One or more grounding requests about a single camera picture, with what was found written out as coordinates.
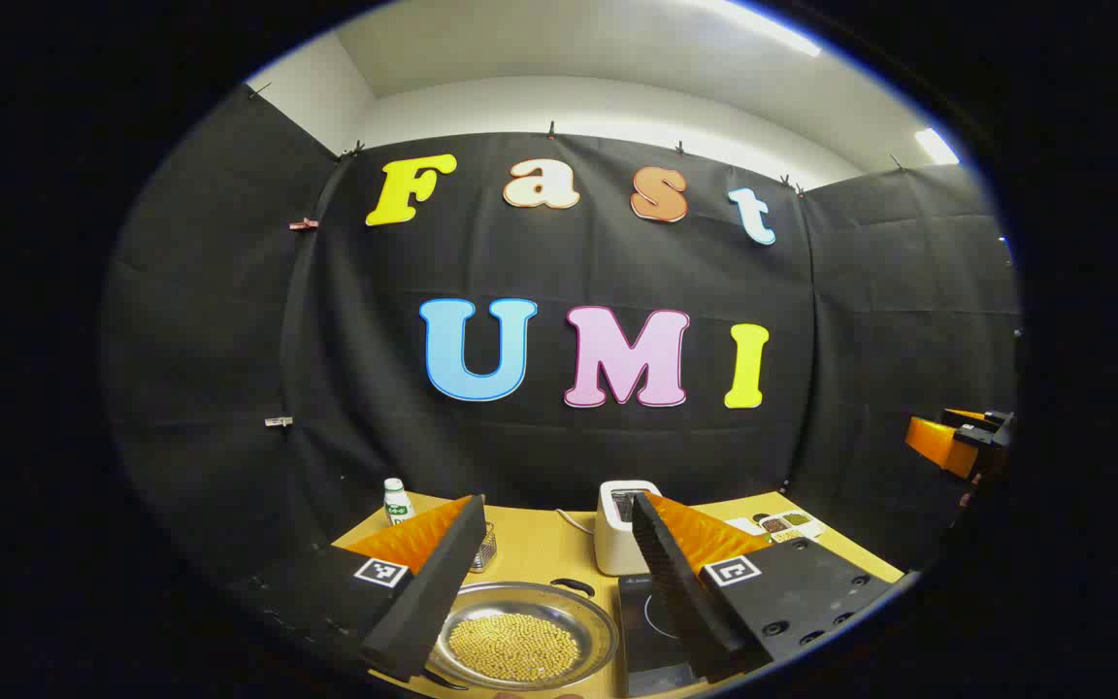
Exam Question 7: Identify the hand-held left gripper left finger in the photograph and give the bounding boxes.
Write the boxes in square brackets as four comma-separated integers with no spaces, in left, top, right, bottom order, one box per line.
[229,493,488,684]

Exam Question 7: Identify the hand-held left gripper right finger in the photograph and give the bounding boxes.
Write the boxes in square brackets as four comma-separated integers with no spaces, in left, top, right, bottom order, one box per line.
[629,490,900,685]

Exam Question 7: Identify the black induction cooktop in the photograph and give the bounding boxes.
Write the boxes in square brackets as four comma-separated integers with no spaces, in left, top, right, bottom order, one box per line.
[614,573,701,698]

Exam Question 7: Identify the stainless steel pot black handles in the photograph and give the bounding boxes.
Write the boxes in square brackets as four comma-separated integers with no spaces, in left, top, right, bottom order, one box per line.
[423,578,621,693]

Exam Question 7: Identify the pile of yellow soybeans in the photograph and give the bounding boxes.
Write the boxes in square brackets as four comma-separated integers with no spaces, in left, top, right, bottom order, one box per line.
[447,612,582,682]

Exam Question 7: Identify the cream white toaster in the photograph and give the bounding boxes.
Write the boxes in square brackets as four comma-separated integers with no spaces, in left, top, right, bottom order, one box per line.
[594,480,665,578]

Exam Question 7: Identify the white green-label drink bottle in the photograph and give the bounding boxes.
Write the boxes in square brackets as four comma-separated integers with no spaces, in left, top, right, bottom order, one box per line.
[382,477,416,525]

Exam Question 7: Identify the ceiling light strip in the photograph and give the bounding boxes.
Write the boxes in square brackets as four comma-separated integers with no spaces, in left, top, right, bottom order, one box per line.
[913,126,960,166]

